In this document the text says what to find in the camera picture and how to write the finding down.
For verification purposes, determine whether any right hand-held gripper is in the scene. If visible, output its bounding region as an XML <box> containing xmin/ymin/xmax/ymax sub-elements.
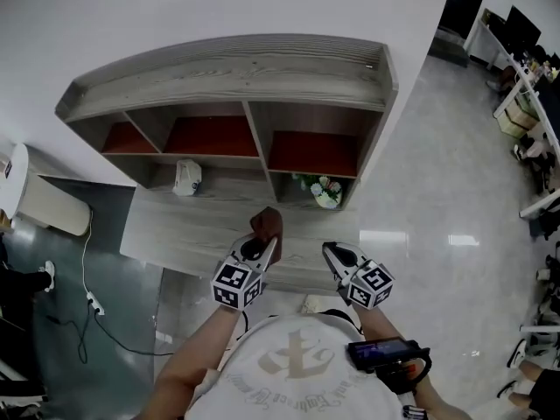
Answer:
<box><xmin>321</xmin><ymin>241</ymin><xmax>396</xmax><ymax>312</ymax></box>

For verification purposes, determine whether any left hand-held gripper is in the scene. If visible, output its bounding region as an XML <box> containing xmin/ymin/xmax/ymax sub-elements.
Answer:
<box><xmin>210</xmin><ymin>232</ymin><xmax>280</xmax><ymax>312</ymax></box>

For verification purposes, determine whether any brown cloth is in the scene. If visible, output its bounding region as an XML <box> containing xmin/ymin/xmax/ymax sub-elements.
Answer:
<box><xmin>249</xmin><ymin>206</ymin><xmax>284</xmax><ymax>263</ymax></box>

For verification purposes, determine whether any grey wooden shelf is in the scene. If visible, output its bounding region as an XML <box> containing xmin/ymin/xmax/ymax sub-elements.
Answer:
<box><xmin>54</xmin><ymin>32</ymin><xmax>400</xmax><ymax>298</ymax></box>

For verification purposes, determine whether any person's right forearm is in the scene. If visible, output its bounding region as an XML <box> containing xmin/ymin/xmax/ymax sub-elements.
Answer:
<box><xmin>358</xmin><ymin>305</ymin><xmax>474</xmax><ymax>420</ymax></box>

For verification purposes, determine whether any person's left forearm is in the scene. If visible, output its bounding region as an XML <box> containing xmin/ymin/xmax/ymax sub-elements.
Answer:
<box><xmin>150</xmin><ymin>307</ymin><xmax>247</xmax><ymax>420</ymax></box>

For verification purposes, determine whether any vase of flowers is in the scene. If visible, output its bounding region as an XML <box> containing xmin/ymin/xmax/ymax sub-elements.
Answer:
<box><xmin>291</xmin><ymin>172</ymin><xmax>344</xmax><ymax>211</ymax></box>

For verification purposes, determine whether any white tissue pack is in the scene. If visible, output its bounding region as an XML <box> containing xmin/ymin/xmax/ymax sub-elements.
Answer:
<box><xmin>171</xmin><ymin>158</ymin><xmax>204</xmax><ymax>198</ymax></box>

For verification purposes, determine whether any black wrist-mounted device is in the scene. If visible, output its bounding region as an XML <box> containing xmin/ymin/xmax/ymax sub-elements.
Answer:
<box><xmin>346</xmin><ymin>336</ymin><xmax>433</xmax><ymax>395</ymax></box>

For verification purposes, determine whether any person's white printed shirt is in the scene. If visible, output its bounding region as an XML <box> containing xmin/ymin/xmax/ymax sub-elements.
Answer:
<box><xmin>183</xmin><ymin>311</ymin><xmax>412</xmax><ymax>420</ymax></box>

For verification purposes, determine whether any white power strip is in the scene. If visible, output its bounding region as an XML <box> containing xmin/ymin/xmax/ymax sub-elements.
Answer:
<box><xmin>86</xmin><ymin>290</ymin><xmax>107</xmax><ymax>317</ymax></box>

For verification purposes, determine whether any white standing air conditioner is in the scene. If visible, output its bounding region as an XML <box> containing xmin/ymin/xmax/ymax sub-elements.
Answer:
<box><xmin>0</xmin><ymin>141</ymin><xmax>94</xmax><ymax>237</ymax></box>

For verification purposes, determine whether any cardboard box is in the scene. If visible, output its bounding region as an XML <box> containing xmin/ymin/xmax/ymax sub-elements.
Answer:
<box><xmin>497</xmin><ymin>95</ymin><xmax>540</xmax><ymax>140</ymax></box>

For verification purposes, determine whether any white office desk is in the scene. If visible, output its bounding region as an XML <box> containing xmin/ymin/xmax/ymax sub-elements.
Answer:
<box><xmin>464</xmin><ymin>17</ymin><xmax>560</xmax><ymax>122</ymax></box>

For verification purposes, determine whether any black monitor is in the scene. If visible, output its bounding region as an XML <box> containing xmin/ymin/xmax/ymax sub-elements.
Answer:
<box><xmin>504</xmin><ymin>5</ymin><xmax>543</xmax><ymax>57</ymax></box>

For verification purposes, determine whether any white power cable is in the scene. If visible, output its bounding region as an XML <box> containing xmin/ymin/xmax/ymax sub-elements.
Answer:
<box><xmin>80</xmin><ymin>210</ymin><xmax>95</xmax><ymax>297</ymax></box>

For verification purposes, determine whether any black floor cable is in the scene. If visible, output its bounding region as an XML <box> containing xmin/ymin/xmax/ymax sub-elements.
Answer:
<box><xmin>45</xmin><ymin>307</ymin><xmax>176</xmax><ymax>363</ymax></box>

